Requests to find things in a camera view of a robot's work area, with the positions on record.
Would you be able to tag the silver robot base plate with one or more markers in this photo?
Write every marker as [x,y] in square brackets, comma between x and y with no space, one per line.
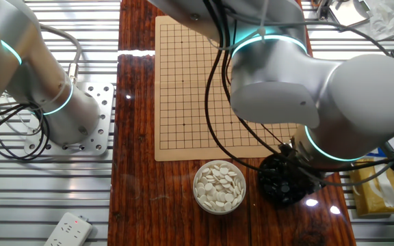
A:
[104,112]

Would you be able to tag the gold tissue pack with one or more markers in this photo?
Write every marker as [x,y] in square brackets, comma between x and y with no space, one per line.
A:
[364,198]

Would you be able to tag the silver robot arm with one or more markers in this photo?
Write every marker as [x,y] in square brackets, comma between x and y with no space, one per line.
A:
[320,95]

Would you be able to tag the white bowl of white stones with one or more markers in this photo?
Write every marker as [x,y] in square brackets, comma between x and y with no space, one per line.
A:
[219,188]

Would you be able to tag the white power strip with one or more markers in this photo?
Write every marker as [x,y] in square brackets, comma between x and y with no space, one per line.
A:
[68,230]

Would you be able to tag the black bowl of black stones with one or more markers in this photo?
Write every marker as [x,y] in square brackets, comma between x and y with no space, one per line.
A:
[282,186]

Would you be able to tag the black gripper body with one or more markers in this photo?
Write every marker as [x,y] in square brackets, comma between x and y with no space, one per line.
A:
[315,174]

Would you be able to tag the beige go board mat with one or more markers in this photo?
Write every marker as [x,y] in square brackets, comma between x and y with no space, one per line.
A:
[183,112]

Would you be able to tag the white plastic bag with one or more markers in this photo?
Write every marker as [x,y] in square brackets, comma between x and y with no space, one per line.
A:
[383,20]

